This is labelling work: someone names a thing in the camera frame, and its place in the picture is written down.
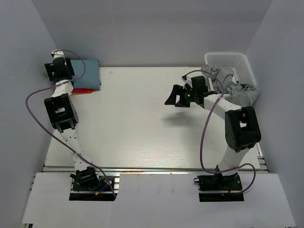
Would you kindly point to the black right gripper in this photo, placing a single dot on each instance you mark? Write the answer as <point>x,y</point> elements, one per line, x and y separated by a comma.
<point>176,90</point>

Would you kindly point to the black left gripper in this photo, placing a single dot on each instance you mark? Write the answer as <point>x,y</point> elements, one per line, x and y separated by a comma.
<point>50,67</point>

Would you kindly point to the blue-grey t-shirt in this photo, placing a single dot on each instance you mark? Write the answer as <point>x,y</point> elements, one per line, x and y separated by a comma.
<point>91,78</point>

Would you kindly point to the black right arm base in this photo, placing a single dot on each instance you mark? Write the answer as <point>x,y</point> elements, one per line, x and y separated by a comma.
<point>215,188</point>

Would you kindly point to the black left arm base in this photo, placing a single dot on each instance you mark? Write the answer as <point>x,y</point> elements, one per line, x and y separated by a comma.
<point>100,191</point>

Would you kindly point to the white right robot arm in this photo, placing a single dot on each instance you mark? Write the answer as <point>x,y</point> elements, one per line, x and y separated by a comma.
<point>241,126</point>

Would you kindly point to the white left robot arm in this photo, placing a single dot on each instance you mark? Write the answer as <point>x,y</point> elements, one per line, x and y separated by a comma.
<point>63,118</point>

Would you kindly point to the crumpled grey t-shirt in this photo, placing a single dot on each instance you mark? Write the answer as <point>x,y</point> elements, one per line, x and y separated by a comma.
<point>238,94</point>

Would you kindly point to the white plastic basket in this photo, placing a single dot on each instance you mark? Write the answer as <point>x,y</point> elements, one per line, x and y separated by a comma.
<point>234,71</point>

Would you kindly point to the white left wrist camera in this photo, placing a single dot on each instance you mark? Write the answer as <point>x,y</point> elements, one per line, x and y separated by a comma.
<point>57,54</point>

